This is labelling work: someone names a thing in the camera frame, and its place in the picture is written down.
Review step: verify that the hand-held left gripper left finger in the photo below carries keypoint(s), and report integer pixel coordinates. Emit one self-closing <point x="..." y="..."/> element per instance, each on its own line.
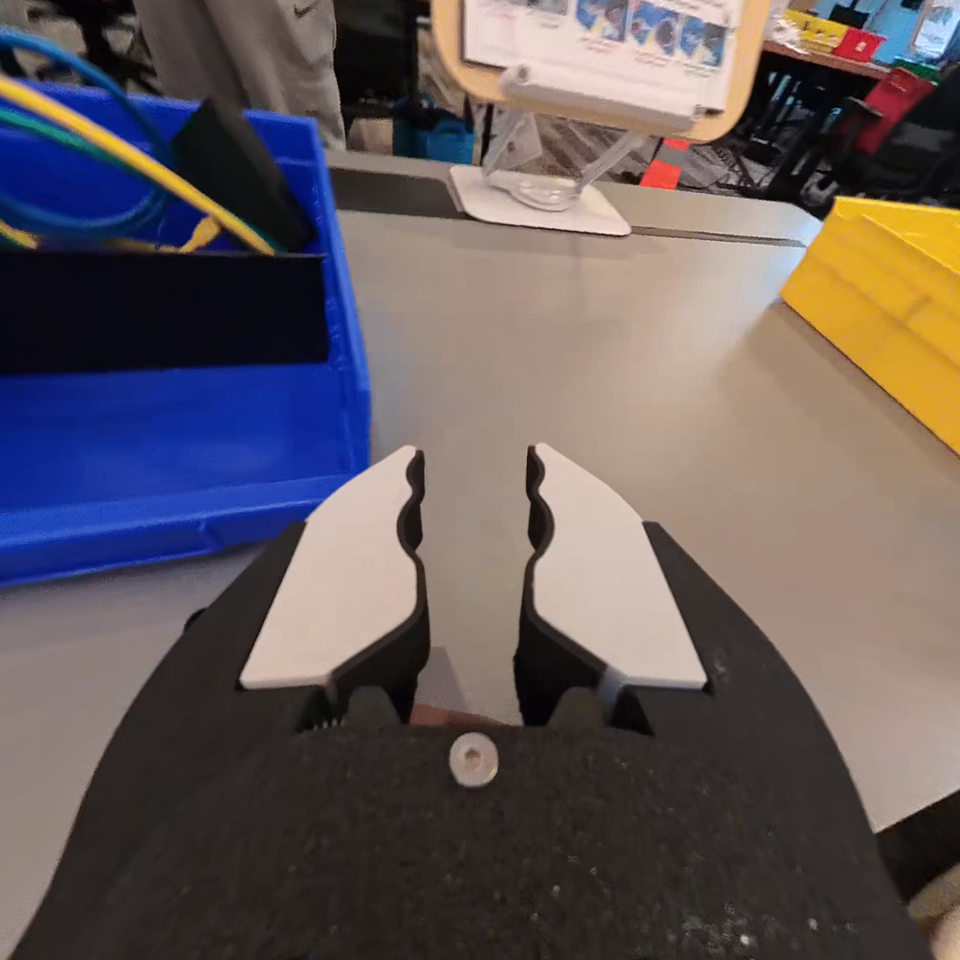
<point x="337" y="592"/>

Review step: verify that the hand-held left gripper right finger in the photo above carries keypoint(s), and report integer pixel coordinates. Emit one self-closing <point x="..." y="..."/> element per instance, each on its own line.
<point x="615" y="592"/>

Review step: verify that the blue plastic bin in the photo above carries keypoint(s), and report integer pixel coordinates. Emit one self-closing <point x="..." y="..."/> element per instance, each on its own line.
<point x="187" y="450"/>

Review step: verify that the yellow plastic bin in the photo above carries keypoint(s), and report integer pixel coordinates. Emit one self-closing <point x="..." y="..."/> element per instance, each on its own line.
<point x="885" y="315"/>

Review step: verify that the black network switch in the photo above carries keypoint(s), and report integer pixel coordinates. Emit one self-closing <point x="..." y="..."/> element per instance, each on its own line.
<point x="240" y="172"/>

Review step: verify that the black bin divider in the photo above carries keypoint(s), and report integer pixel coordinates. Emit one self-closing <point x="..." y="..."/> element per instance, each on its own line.
<point x="150" y="315"/>

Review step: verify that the orange striped floor tape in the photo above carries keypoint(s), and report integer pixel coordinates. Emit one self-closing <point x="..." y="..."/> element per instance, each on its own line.
<point x="664" y="169"/>

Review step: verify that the clear acrylic stand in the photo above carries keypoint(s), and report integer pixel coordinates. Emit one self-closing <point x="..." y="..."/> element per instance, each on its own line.
<point x="517" y="150"/>

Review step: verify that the blue floor container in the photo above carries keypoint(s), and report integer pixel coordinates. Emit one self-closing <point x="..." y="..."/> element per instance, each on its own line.
<point x="442" y="139"/>

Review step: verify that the white clip bar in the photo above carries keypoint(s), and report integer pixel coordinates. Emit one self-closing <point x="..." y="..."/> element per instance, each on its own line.
<point x="600" y="105"/>

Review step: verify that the wooden instruction board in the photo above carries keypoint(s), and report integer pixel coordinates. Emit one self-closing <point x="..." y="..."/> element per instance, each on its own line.
<point x="448" y="52"/>

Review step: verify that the red chair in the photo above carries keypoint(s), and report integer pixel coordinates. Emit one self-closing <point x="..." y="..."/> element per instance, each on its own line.
<point x="896" y="105"/>

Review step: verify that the wooden side table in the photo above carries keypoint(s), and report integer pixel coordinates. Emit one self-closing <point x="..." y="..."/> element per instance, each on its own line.
<point x="825" y="64"/>

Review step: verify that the printed instruction sheet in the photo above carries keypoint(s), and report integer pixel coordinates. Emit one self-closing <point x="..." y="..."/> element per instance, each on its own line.
<point x="495" y="34"/>

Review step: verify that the small yellow bin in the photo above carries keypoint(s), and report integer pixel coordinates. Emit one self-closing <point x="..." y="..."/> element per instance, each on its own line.
<point x="814" y="30"/>

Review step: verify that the red plastic bin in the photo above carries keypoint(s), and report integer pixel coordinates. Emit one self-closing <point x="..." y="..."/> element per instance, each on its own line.
<point x="859" y="45"/>

